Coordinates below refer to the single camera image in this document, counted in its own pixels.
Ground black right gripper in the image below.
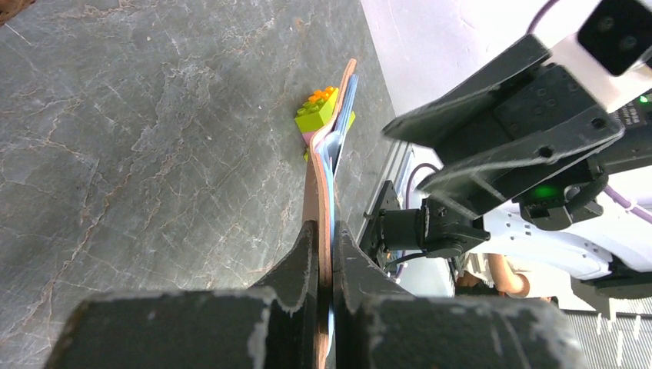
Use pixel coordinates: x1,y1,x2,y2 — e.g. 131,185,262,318
383,35,651,231

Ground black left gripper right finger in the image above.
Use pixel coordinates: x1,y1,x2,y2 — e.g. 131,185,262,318
333,221,586,368

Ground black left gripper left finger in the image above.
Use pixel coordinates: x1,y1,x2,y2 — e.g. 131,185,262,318
45,221,318,368

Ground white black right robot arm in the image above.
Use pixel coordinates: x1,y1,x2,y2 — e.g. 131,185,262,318
363,34,651,314

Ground yellow-green small block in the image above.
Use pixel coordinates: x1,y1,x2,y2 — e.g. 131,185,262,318
294,85,357,169

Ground brown woven basket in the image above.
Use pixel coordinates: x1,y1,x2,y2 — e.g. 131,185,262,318
0,0,36,26

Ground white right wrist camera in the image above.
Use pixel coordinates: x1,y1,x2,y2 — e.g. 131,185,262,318
547,1,651,113

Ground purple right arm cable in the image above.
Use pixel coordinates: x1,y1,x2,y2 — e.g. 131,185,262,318
394,0,652,281

